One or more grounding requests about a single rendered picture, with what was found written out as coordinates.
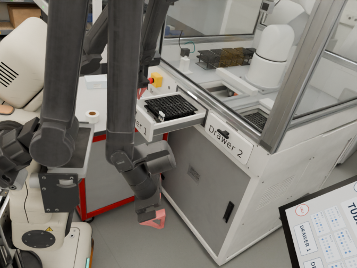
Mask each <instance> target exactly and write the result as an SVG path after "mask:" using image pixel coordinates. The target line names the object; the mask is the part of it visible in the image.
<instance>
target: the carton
mask: <svg viewBox="0 0 357 268"><path fill-rule="evenodd" d="M7 9H8V14H9V18H10V23H11V24H12V26H13V27H14V28H16V27H18V26H19V25H20V24H21V23H22V22H23V21H25V20H26V19H27V18H30V17H37V18H40V15H41V10H40V8H39V7H38V6H37V5H36V4H7Z"/></svg>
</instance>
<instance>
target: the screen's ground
mask: <svg viewBox="0 0 357 268"><path fill-rule="evenodd" d="M356 182H357V181H356ZM353 183H354V182H353ZM351 184H352V183H351ZM351 184H349V185H346V186H343V187H341V188H338V189H336V190H333V191H331V192H328V193H326V194H324V195H321V196H319V197H316V198H314V199H311V200H309V201H307V202H308V205H309V208H310V211H311V214H312V213H315V212H318V211H321V210H323V209H326V208H328V207H331V206H334V205H336V204H337V205H338V207H339V209H340V211H341V214H342V216H343V218H344V220H345V222H346V224H347V226H348V229H349V231H350V233H351V235H352V237H353V239H354V241H355V244H356V246H357V195H356V193H355V192H354V190H353V188H352V186H351ZM304 203H305V202H304ZM299 205H300V204H299ZM296 206H297V205H296ZM285 211H286V215H287V219H288V223H289V226H290V230H291V234H292V238H293V242H294V246H295V250H296V254H297V258H298V261H299V265H300V268H304V266H303V262H305V261H308V260H311V259H314V258H317V257H321V259H322V262H323V264H324V267H325V268H327V265H326V262H325V259H324V256H323V254H322V251H321V248H320V245H319V242H318V239H317V236H316V233H315V230H314V228H313V225H312V222H311V219H310V216H309V215H310V214H308V215H306V216H303V217H300V218H298V219H297V218H296V215H295V211H294V207H291V208H289V209H286V210H285ZM306 221H309V222H310V225H311V229H312V232H313V235H314V238H315V240H316V243H317V246H318V249H319V251H318V252H315V253H311V254H308V255H305V256H301V254H300V250H299V247H298V243H297V240H296V236H295V232H294V229H293V226H295V225H298V224H300V223H303V222H306Z"/></svg>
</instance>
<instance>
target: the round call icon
mask: <svg viewBox="0 0 357 268"><path fill-rule="evenodd" d="M294 211H295V215H296V218H297V219H298V218H300V217H303V216H306V215H308V214H311V211H310V208H309V205H308V202H305V203H303V204H300V205H298V206H295V207H294Z"/></svg>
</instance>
